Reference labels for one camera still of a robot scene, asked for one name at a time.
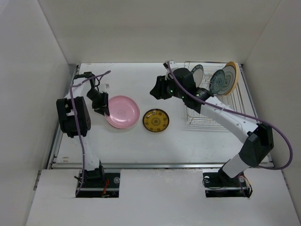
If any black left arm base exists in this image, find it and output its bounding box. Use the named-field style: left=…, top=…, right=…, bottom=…
left=75, top=170, right=120, bottom=198

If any dark green patterned plate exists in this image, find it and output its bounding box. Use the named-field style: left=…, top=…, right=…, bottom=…
left=209, top=69, right=225, bottom=94

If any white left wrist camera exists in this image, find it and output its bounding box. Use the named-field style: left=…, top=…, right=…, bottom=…
left=99, top=83, right=110, bottom=93

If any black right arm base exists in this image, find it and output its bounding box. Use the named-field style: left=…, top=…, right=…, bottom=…
left=202, top=172, right=253, bottom=198

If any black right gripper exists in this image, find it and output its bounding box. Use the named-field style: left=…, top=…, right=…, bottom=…
left=149, top=73, right=186, bottom=99

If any pink plate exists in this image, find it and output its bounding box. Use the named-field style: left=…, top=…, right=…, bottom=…
left=106, top=95, right=140, bottom=129

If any yellow patterned small plate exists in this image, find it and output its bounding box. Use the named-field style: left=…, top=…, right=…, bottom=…
left=142, top=108, right=170, bottom=133

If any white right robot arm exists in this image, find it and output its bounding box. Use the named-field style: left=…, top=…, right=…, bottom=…
left=150, top=67, right=274, bottom=186

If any white blue rimmed plate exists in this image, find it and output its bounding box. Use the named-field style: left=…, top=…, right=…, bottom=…
left=191, top=64, right=204, bottom=87

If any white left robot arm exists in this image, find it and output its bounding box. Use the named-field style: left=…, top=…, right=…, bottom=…
left=56, top=71, right=140, bottom=187

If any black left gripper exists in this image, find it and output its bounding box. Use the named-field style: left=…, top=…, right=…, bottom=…
left=86, top=88, right=110, bottom=116

